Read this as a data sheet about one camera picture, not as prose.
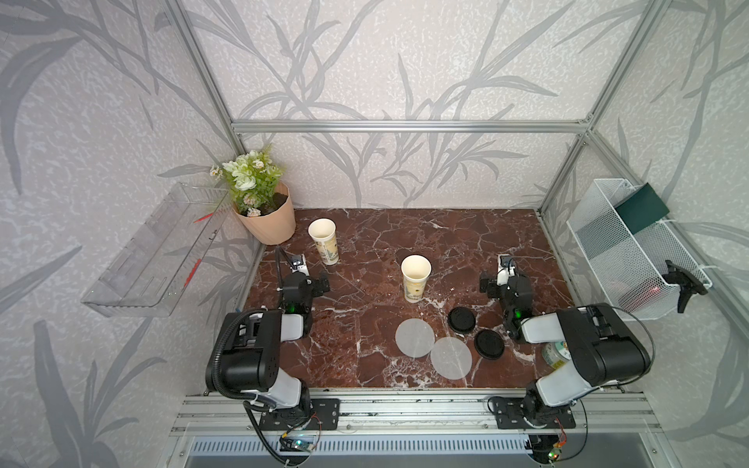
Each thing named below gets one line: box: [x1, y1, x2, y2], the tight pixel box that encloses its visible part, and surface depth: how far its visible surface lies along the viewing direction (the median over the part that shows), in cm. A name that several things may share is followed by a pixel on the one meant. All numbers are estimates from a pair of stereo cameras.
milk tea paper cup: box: [400, 254, 433, 304], surface depth 87 cm
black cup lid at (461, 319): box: [447, 306, 476, 334], surface depth 91 cm
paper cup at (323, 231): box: [307, 217, 340, 267], surface depth 97 cm
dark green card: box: [614, 182, 671, 235], surface depth 73 cm
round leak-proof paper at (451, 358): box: [430, 336, 474, 381], surface depth 85 cm
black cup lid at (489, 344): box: [473, 328, 506, 360], surface depth 86 cm
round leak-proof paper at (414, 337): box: [394, 317, 436, 359], surface depth 89 cm
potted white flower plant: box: [209, 144, 297, 245], surface depth 96 cm
